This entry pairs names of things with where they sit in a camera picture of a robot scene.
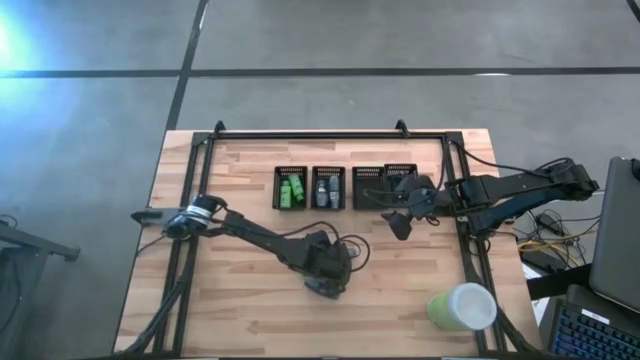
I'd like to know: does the green cup with white lid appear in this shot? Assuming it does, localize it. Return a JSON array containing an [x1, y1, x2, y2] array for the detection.
[[427, 282, 499, 333]]

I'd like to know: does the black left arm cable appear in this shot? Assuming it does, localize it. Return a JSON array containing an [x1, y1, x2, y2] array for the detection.
[[277, 219, 372, 274]]

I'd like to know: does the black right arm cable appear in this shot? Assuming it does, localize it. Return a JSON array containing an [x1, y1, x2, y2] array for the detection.
[[448, 140, 576, 177]]

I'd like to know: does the black power adapter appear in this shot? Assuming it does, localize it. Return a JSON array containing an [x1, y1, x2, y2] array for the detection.
[[534, 212, 567, 236]]

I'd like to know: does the yellow cable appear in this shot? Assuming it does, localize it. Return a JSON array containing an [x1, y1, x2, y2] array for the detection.
[[517, 239, 584, 267]]

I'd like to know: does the green travel bottle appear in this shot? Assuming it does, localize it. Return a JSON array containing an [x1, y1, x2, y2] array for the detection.
[[279, 179, 294, 210], [288, 173, 306, 203]]

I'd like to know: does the black flat bar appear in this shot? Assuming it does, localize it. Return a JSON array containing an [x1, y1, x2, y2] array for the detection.
[[525, 263, 594, 301]]

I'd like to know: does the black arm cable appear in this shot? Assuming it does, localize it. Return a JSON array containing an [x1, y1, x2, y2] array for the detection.
[[448, 140, 576, 177], [277, 219, 372, 274]]

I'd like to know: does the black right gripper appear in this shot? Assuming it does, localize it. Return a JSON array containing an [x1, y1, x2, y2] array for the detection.
[[381, 172, 451, 242]]

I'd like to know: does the black slatted plastic basket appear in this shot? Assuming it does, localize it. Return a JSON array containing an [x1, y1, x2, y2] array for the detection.
[[273, 165, 309, 211], [383, 163, 419, 206], [351, 166, 386, 211], [310, 165, 347, 211]]

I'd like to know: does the grey mounting bracket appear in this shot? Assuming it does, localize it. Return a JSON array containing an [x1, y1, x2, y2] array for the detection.
[[130, 207, 185, 226]]

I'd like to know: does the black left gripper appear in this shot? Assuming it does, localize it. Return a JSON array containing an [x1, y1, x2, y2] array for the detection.
[[294, 229, 354, 300]]

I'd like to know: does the black aluminium rig frame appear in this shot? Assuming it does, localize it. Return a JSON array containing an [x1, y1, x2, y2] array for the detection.
[[113, 119, 544, 360]]

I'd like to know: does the black metal stand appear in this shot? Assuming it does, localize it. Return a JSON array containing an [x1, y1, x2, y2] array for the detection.
[[0, 214, 81, 360]]

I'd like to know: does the black backlit keyboard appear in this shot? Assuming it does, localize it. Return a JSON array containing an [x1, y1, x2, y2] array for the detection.
[[547, 298, 640, 360]]

